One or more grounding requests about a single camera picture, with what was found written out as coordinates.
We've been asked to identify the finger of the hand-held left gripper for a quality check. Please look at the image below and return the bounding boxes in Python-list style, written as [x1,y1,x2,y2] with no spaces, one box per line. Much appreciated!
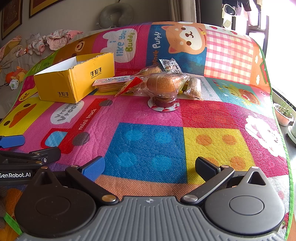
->
[0,135,25,149]
[0,147,61,165]

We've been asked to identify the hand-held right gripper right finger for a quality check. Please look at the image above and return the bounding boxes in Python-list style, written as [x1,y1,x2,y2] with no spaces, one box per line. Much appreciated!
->
[181,157,275,205]

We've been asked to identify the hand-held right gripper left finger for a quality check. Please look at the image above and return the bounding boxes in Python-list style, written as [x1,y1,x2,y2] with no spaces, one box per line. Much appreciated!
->
[28,156,119,205]

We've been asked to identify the yellow cardboard box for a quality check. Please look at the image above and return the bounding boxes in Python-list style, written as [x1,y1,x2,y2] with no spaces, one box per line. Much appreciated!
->
[34,52,115,104]

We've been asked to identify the sesame bar packet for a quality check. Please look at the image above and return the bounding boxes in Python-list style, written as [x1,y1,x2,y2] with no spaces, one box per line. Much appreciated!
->
[184,77,204,100]

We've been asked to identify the pink wafer box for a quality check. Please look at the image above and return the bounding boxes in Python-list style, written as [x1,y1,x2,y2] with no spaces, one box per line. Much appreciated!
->
[92,75,139,93]

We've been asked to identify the bread packet with red print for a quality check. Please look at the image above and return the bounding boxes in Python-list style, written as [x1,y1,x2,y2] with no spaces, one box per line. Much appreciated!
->
[136,73,190,96]

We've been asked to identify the colourful cartoon play mat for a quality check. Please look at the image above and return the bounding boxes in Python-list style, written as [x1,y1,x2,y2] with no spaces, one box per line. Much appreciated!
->
[0,21,290,240]

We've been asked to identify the orange plush toy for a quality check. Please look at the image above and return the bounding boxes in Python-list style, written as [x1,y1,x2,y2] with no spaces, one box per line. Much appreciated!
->
[6,66,27,82]

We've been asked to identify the red cup with white lid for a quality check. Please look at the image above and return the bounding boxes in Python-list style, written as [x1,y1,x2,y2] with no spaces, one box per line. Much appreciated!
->
[148,95,179,113]

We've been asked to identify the beige printed sofa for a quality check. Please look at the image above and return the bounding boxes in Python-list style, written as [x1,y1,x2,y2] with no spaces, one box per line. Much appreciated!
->
[0,32,58,93]

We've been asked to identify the potted plant, pink pot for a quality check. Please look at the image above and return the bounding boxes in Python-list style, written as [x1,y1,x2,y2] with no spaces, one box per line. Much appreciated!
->
[273,102,295,127]

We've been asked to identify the small black-white snack packet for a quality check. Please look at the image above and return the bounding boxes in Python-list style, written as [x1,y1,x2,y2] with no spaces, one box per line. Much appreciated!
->
[159,58,181,75]

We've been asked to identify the clear bread packet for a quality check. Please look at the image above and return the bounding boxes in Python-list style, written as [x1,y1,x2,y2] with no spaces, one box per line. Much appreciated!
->
[135,66,162,77]

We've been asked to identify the pile of pink baby clothes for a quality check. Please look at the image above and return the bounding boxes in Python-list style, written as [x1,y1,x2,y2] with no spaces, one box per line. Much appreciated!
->
[25,29,84,55]

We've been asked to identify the grey neck pillow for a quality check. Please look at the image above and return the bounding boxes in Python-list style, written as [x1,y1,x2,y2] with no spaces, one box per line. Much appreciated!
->
[99,3,135,29]

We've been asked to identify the beige curtain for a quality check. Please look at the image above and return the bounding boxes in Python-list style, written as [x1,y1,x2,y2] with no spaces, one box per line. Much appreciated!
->
[169,0,197,23]

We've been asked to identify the hanging clothes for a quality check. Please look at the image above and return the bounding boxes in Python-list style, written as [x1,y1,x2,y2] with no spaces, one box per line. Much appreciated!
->
[231,0,266,26]

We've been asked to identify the framed wall picture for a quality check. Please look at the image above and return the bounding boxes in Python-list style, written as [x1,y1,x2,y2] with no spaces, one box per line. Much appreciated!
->
[1,0,23,40]
[29,0,63,18]

